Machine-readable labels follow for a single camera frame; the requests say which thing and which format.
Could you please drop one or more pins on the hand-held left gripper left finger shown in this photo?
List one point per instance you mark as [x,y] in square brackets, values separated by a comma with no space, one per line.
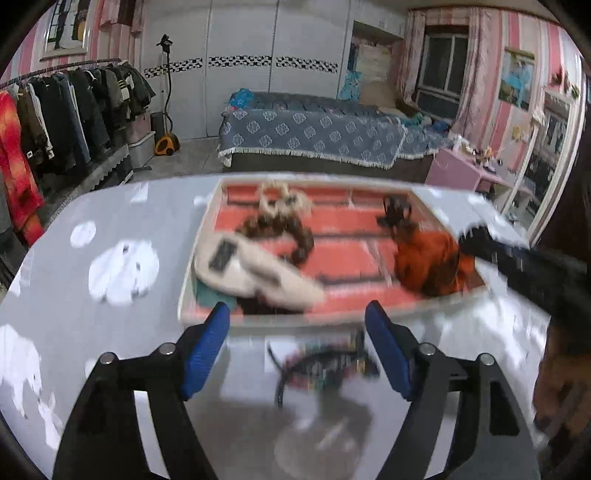
[210,350]

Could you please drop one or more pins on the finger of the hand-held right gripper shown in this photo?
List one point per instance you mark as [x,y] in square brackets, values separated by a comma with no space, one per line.
[482,247]

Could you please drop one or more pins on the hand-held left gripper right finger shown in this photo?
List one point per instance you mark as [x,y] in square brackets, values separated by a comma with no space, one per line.
[388,350]

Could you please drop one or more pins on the orange scrunchie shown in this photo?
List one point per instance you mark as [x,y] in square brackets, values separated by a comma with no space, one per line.
[429,263]

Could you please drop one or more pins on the rainbow hair clip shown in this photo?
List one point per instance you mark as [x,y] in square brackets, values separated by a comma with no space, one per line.
[323,369]

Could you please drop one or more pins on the black toothed headband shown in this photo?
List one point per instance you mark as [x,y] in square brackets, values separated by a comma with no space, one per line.
[279,374]

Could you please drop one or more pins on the cream wide headband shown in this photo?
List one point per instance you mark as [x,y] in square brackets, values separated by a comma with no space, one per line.
[277,277]

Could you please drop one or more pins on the brick pattern jewelry tray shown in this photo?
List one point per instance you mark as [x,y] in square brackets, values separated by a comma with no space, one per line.
[346,258]

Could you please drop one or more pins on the person's right hand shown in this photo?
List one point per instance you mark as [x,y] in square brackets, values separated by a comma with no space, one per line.
[561,392]

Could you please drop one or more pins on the pink cabinet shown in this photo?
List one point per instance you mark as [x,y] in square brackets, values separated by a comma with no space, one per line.
[455,168]

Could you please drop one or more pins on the black hair claw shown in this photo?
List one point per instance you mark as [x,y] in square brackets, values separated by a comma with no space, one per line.
[395,212]

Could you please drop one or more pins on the white standing mirror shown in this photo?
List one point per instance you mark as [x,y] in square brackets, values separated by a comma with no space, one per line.
[549,157]

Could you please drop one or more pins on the beige scrunchie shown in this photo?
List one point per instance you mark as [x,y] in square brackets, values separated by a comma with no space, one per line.
[281,196]

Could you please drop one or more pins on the pink curtain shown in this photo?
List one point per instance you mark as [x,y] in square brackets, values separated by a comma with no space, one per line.
[411,55]
[478,69]

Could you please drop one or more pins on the window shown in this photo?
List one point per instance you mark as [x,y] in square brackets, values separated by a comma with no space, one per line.
[441,64]

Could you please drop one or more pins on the bed with blue blanket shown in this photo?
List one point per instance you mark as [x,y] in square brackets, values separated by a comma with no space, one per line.
[314,134]

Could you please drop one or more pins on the garment steamer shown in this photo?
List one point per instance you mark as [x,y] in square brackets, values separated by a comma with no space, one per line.
[166,145]

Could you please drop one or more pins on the blue hanging cloth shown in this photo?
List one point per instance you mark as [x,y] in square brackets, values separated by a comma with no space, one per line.
[351,83]

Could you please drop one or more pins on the plastic storage box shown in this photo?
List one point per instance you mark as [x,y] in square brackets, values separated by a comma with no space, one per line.
[141,138]

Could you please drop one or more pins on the blue plastic bag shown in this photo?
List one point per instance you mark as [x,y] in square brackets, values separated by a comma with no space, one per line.
[241,98]

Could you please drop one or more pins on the row of hanging clothes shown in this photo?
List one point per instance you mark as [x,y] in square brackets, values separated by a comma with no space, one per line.
[69,115]

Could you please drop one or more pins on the white wardrobe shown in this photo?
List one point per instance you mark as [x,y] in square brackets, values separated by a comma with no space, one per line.
[240,32]

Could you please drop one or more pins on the metal clothes rack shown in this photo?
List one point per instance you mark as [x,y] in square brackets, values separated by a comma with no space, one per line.
[51,69]

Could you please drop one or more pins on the pink hanging cloth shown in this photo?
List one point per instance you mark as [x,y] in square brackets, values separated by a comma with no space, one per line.
[120,14]

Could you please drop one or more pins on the unframed wall poster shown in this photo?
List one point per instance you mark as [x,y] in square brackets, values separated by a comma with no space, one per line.
[517,78]

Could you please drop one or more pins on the framed wall poster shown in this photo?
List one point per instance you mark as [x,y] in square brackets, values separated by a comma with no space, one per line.
[67,27]

